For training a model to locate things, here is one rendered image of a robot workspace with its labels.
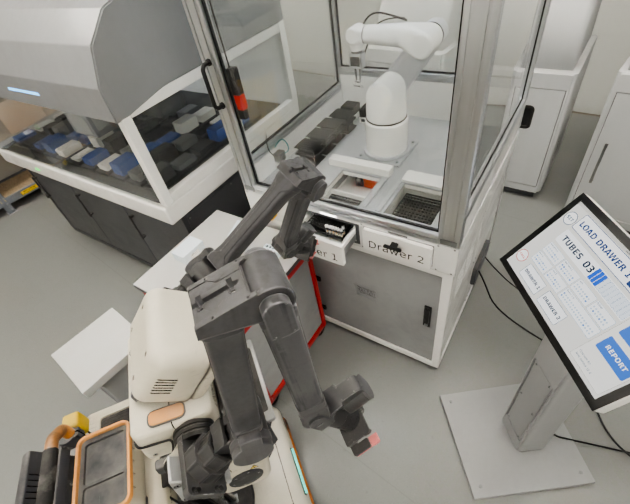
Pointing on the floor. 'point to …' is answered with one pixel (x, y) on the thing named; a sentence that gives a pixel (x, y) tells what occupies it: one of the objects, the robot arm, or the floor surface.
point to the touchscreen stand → (519, 432)
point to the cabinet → (402, 293)
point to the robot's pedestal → (99, 357)
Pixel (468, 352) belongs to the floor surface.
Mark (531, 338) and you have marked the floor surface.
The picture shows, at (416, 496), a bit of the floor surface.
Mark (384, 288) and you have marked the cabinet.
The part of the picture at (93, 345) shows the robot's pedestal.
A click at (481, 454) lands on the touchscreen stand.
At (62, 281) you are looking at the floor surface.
